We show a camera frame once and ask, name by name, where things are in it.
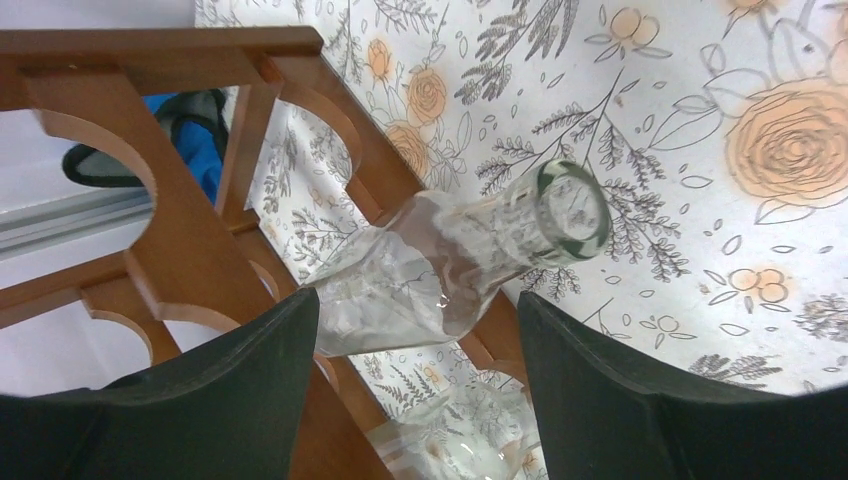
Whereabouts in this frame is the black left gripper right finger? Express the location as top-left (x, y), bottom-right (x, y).
top-left (517, 292), bottom-right (847, 479)

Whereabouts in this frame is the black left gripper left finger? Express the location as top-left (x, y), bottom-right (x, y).
top-left (1, 288), bottom-right (319, 479)

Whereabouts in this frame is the clear labelled square bottle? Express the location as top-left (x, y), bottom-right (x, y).
top-left (366, 382), bottom-right (541, 479)

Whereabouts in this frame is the clear square glass bottle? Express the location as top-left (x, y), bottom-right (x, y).
top-left (307, 160), bottom-right (611, 357)

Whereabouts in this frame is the brown wooden wine rack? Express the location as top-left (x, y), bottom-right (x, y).
top-left (0, 26), bottom-right (531, 480)

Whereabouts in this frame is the blue and black cloth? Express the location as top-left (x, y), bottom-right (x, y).
top-left (61, 89), bottom-right (230, 205)

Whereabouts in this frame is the floral patterned table mat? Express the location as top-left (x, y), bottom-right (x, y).
top-left (195, 0), bottom-right (848, 480)

